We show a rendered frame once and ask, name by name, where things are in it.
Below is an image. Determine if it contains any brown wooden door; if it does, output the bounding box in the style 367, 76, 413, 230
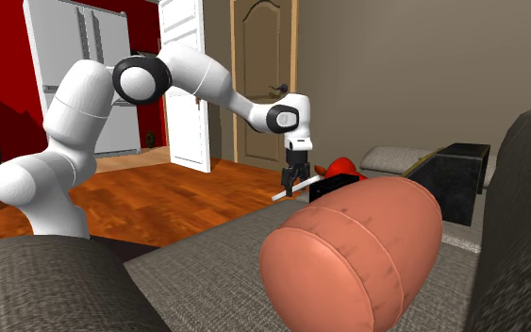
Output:
228, 0, 300, 173

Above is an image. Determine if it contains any red rounded object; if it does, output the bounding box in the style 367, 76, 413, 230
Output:
314, 157, 368, 182

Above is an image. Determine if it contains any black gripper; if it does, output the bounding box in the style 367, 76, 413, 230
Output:
280, 147, 311, 198

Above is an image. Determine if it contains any large black box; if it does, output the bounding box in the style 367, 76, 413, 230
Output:
402, 142, 492, 228

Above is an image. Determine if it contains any white panel door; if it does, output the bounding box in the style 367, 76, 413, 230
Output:
158, 0, 212, 174

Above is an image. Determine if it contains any silver refrigerator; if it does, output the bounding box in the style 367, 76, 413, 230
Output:
22, 0, 143, 158

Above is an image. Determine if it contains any grey flat cushion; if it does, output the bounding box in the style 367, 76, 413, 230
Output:
359, 145, 438, 176

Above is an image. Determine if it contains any grey fabric sofa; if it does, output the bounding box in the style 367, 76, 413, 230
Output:
0, 106, 531, 332

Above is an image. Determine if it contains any pink bolster cushion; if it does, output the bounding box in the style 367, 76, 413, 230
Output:
258, 175, 444, 332

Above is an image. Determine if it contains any flat white bar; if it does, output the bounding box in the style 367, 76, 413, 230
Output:
271, 174, 324, 203

